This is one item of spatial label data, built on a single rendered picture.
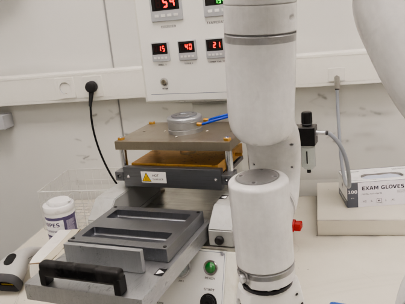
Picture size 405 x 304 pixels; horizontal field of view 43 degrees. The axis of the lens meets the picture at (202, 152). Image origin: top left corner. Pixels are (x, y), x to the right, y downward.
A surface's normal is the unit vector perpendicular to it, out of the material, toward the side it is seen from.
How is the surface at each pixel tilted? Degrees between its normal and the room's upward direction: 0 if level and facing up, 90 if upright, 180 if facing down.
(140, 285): 0
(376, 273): 0
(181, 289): 65
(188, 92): 90
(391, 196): 90
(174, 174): 90
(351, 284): 0
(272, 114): 95
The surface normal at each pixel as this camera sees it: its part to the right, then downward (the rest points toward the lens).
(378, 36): -0.93, 0.21
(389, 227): -0.21, 0.29
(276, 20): 0.34, 0.29
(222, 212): -0.31, -0.54
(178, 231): -0.10, -0.96
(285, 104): 0.62, 0.22
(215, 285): -0.37, -0.15
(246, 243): -0.60, 0.32
